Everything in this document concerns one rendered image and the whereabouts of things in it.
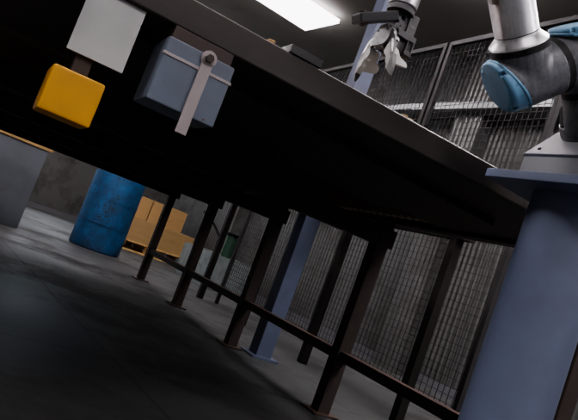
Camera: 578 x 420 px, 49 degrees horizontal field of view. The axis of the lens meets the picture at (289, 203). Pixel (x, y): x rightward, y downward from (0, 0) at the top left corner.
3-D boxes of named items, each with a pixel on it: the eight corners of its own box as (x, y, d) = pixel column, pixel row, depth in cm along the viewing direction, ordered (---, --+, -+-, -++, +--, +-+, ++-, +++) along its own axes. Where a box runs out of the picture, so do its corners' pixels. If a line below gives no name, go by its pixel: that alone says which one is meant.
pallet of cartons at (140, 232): (187, 270, 878) (207, 219, 886) (102, 242, 811) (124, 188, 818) (163, 258, 955) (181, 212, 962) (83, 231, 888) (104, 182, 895)
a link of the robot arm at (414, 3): (405, -17, 156) (385, -10, 163) (399, -1, 156) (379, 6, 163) (427, -2, 160) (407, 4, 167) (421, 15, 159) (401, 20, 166)
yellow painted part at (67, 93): (89, 129, 107) (140, 3, 109) (35, 107, 103) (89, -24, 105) (81, 130, 114) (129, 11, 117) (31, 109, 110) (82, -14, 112)
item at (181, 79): (209, 145, 116) (244, 55, 118) (138, 114, 110) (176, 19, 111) (189, 145, 126) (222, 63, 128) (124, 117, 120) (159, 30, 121)
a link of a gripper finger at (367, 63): (368, 89, 167) (390, 60, 163) (351, 79, 164) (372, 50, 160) (365, 83, 169) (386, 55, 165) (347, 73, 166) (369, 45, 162)
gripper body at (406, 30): (409, 59, 159) (425, 16, 160) (384, 44, 155) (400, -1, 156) (390, 63, 165) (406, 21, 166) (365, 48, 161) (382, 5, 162)
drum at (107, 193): (109, 251, 699) (136, 182, 707) (126, 262, 654) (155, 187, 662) (61, 237, 669) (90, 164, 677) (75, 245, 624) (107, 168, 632)
